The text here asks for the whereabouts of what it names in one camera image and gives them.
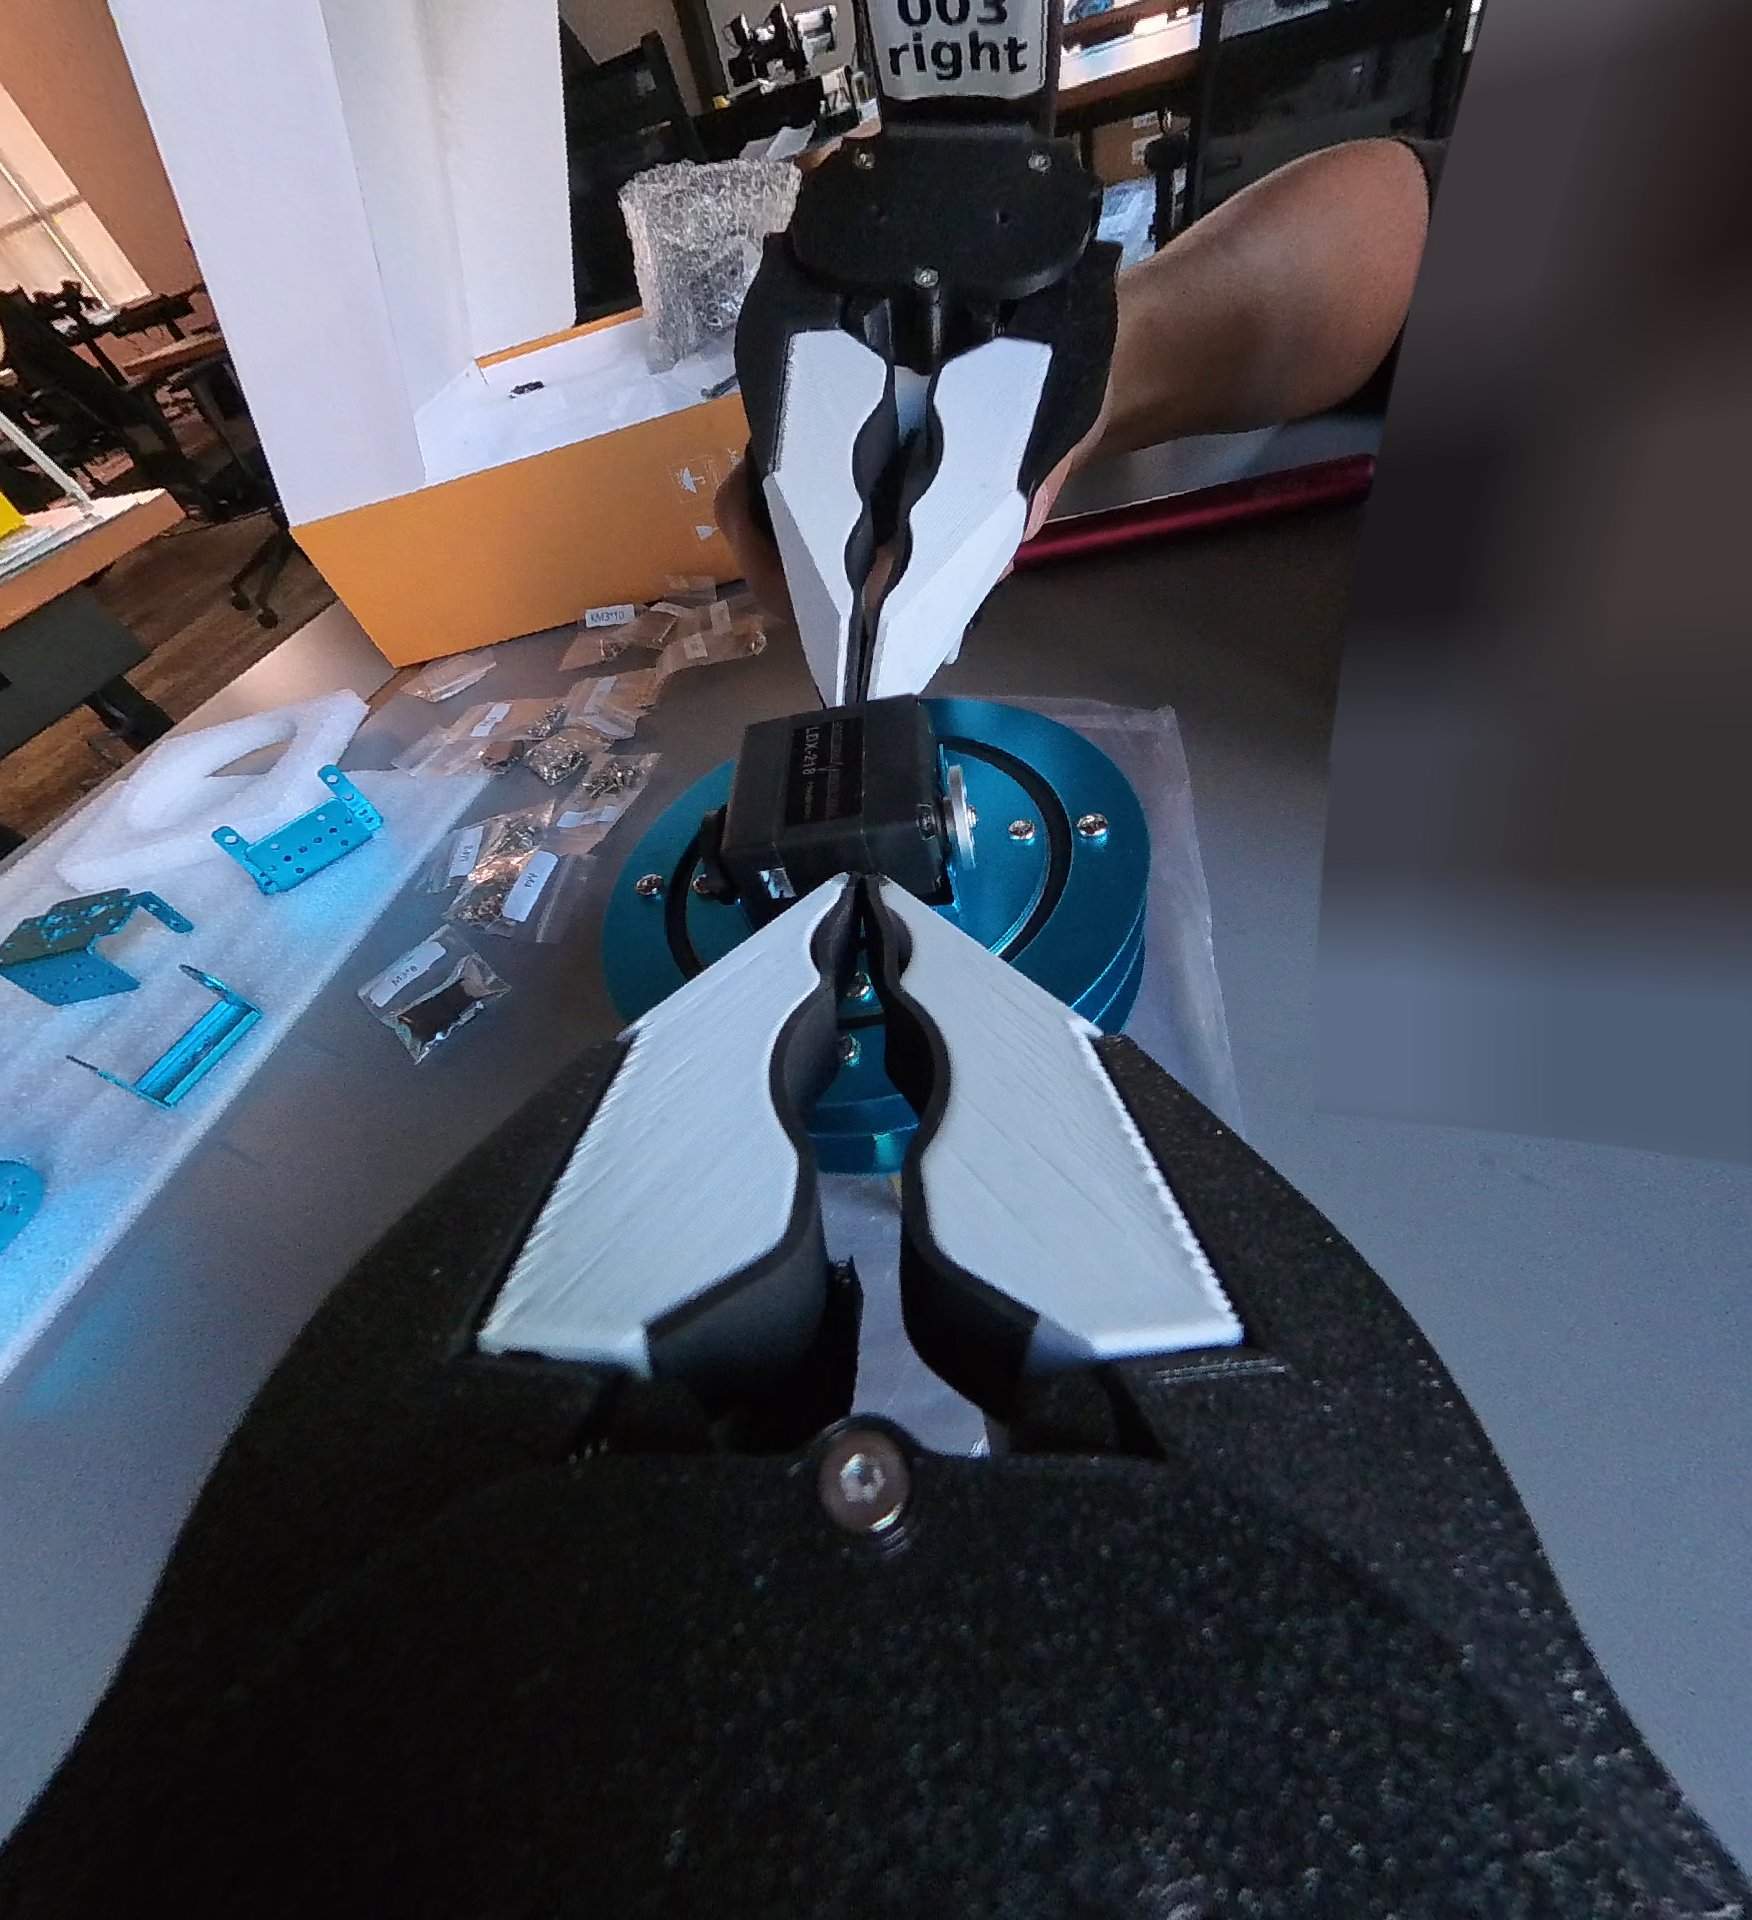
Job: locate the wooden side table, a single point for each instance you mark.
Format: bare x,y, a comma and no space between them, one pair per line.
51,578

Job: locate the red metal screwdriver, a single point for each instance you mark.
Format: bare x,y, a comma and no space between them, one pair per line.
1192,511

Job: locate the white metal stand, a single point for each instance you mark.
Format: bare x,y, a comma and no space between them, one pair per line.
38,543

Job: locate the dark grey desk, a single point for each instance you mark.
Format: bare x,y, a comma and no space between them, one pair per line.
1237,631

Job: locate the orange white cardboard box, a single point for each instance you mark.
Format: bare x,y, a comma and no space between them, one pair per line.
517,526

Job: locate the blue round turntable base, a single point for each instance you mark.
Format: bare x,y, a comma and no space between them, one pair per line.
1072,930

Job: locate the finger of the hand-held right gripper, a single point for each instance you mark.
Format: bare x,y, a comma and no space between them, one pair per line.
980,480
818,480

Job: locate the blue perforated U bracket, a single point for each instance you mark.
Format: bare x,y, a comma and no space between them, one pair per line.
300,856

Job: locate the teal multi-hole bracket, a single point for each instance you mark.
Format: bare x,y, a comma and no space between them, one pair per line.
73,952

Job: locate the white foam sheet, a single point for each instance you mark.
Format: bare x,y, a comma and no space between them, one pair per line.
307,930

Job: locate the person's right hand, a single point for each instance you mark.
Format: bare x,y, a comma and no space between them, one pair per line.
740,526

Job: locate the pile of small screw bags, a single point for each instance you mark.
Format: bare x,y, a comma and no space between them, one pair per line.
578,752

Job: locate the bubble wrap roll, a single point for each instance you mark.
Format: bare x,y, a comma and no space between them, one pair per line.
697,254

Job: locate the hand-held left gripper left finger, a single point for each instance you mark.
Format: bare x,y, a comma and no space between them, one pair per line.
667,1185

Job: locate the large clear plastic bag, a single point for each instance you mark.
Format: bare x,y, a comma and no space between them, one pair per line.
1192,900

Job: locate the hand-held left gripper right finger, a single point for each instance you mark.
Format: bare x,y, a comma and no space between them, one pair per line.
1072,1185

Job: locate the black servo motor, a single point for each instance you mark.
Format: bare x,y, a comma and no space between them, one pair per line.
831,795

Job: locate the person's right forearm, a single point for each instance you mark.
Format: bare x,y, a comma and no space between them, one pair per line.
1266,302

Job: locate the black mesh office chair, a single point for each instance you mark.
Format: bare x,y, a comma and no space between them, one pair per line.
622,151

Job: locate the blue narrow U bracket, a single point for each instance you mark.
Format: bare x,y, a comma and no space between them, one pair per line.
195,1049

